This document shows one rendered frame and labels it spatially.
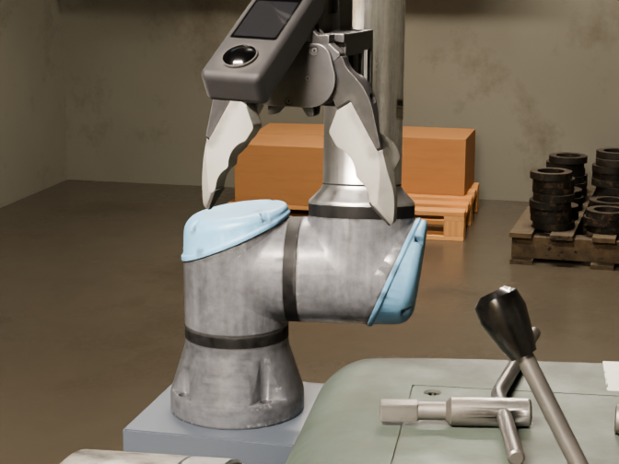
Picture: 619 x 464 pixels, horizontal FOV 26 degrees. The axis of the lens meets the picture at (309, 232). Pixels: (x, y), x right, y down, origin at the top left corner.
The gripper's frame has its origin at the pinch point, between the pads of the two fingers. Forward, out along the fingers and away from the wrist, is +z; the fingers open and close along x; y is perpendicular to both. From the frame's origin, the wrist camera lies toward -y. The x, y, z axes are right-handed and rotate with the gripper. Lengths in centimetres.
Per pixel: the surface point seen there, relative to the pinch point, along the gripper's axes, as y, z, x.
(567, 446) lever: -9.8, 10.7, -23.1
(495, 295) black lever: -9.5, 1.5, -18.0
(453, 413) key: 3.6, 14.6, -11.7
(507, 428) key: 0.8, 14.2, -16.5
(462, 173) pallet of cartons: 632, 108, 171
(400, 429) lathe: 2.3, 16.0, -7.9
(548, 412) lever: -9.6, 8.7, -21.8
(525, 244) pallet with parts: 556, 128, 116
